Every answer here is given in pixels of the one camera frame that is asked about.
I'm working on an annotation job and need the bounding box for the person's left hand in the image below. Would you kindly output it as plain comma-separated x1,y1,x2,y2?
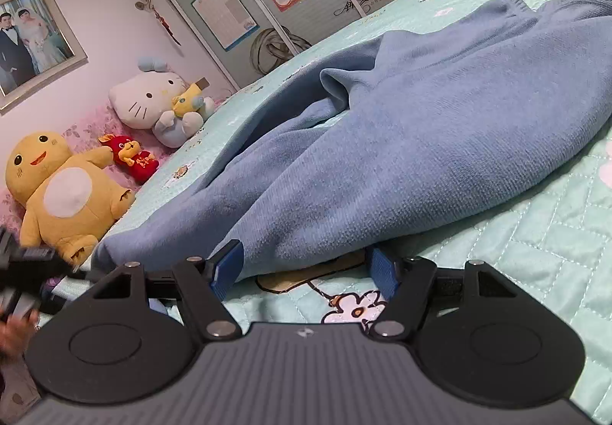
0,309,42,360

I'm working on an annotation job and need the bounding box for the blue bordered wall calendar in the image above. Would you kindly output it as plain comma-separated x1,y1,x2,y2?
190,0,261,53

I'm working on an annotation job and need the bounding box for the wall lamp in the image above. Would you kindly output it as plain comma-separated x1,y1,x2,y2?
134,0,183,47

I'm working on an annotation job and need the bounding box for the large yellow plush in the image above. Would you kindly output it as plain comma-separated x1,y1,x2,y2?
4,130,138,264

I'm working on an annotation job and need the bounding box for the white cat plush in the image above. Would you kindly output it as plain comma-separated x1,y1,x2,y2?
107,55,217,149

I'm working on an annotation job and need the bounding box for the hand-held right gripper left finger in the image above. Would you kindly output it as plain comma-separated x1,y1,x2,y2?
91,238,244,342

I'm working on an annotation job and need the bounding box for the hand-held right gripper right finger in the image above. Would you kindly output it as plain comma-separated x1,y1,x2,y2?
366,247,519,342

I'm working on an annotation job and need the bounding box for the red plush toy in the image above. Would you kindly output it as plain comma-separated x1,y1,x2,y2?
98,133,160,185

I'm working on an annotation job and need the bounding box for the framed wedding photo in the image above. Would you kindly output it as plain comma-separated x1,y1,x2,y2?
0,0,90,116

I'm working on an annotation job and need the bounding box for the wardrobe with sliding doors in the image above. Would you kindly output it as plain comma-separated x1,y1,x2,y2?
133,0,480,92

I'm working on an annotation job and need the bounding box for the blue knit sweater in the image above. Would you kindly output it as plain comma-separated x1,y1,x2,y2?
91,0,612,283

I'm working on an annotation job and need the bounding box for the bee print quilted bedspread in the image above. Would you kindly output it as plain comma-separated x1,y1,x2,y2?
93,0,612,425

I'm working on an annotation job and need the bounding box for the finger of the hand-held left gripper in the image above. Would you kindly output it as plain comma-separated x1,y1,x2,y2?
45,260,99,282

